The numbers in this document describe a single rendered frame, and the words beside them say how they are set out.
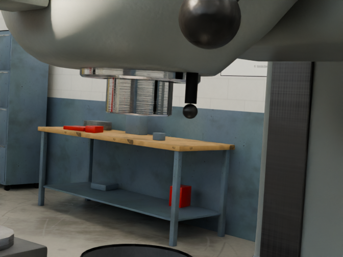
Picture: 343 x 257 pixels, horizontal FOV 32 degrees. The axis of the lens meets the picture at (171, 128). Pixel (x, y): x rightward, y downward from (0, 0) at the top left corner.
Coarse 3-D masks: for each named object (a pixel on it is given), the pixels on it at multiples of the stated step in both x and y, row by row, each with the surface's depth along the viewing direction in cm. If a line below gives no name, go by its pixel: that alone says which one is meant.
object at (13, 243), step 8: (0, 232) 68; (8, 232) 69; (0, 240) 65; (8, 240) 66; (16, 240) 70; (24, 240) 71; (0, 248) 65; (8, 248) 67; (16, 248) 67; (24, 248) 67; (32, 248) 67; (40, 248) 68; (0, 256) 64; (8, 256) 64; (16, 256) 65; (24, 256) 66; (32, 256) 67; (40, 256) 68
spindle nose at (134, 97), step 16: (112, 80) 41; (128, 80) 40; (144, 80) 40; (112, 96) 41; (128, 96) 40; (144, 96) 40; (160, 96) 41; (112, 112) 41; (128, 112) 40; (144, 112) 40; (160, 112) 41
